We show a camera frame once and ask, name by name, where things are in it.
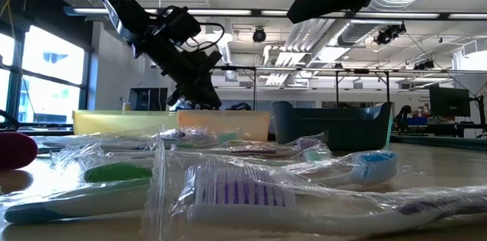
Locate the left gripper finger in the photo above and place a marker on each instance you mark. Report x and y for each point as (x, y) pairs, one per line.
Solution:
(203, 94)
(177, 99)

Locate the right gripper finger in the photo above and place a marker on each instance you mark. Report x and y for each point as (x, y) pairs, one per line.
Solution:
(312, 5)

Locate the green toothbrush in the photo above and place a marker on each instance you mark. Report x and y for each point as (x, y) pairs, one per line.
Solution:
(228, 136)
(118, 172)

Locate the purple toothbrush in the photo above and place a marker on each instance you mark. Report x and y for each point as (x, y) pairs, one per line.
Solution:
(173, 134)
(308, 143)
(243, 195)

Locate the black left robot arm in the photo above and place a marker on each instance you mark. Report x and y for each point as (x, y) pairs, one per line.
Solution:
(125, 9)

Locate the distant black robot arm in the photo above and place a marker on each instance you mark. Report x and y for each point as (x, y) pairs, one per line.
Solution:
(402, 113)

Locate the black equipment box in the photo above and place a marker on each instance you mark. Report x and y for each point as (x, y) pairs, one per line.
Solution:
(148, 99)

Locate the small yellow cup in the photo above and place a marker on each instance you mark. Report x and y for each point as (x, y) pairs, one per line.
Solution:
(126, 106)

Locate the orange plastic bin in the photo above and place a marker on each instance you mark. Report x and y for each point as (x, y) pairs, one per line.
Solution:
(247, 123)

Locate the black ceiling spotlight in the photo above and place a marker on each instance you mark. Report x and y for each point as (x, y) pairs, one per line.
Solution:
(259, 35)
(388, 35)
(424, 65)

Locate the yellow plastic bin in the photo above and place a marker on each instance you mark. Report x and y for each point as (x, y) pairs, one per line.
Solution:
(106, 123)

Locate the small dark teal bin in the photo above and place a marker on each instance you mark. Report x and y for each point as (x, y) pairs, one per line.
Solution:
(342, 127)

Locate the large window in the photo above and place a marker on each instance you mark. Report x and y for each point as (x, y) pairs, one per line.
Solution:
(49, 73)

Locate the light turquoise plastic bin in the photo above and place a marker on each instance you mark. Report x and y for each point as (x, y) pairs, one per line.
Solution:
(390, 134)

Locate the black desktop monitor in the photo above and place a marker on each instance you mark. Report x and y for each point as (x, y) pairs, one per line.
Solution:
(449, 101)

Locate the magenta cloth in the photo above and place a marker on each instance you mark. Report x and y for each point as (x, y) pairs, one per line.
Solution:
(17, 151)

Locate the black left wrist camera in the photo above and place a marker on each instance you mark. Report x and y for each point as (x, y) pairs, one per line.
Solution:
(182, 24)

